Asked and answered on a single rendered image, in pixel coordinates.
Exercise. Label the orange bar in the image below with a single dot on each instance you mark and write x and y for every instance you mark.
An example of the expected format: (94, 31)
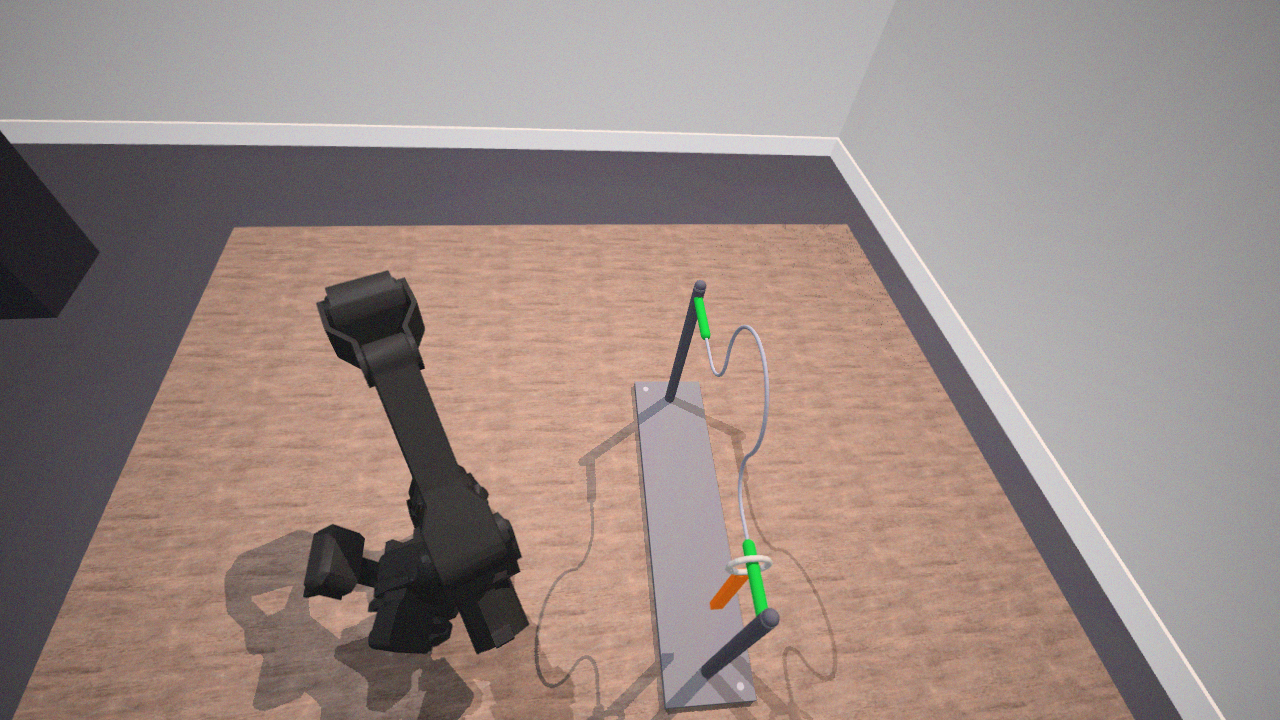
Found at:
(737, 579)

